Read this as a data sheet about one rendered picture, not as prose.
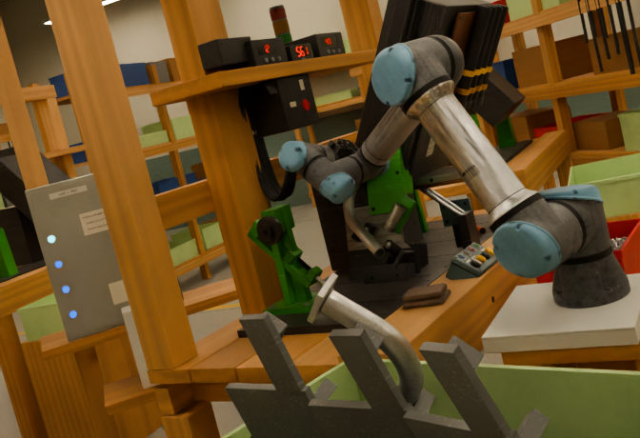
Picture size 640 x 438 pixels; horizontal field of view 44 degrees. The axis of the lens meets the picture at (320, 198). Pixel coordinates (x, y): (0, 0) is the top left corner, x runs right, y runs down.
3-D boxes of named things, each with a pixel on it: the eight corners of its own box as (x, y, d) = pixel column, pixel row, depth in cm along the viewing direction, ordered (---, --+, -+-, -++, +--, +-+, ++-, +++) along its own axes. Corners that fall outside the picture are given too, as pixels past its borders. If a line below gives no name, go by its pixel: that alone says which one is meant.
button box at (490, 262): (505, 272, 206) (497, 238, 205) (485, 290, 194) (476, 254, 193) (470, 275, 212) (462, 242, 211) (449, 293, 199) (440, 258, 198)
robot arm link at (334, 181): (370, 171, 190) (339, 147, 195) (337, 185, 183) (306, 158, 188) (362, 196, 194) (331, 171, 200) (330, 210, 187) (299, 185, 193)
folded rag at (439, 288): (451, 293, 185) (449, 281, 185) (445, 304, 178) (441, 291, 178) (411, 299, 189) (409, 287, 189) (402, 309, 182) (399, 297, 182)
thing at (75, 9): (429, 217, 310) (370, -30, 300) (173, 369, 187) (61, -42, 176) (408, 220, 315) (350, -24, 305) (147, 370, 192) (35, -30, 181)
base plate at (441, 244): (529, 213, 269) (528, 207, 268) (382, 329, 178) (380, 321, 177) (418, 228, 292) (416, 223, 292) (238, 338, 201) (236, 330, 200)
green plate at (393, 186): (420, 210, 221) (411, 136, 223) (406, 209, 215) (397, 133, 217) (384, 216, 228) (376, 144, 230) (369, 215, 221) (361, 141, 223)
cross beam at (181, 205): (379, 149, 304) (374, 126, 303) (141, 238, 196) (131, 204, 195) (369, 151, 307) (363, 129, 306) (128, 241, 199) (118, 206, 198)
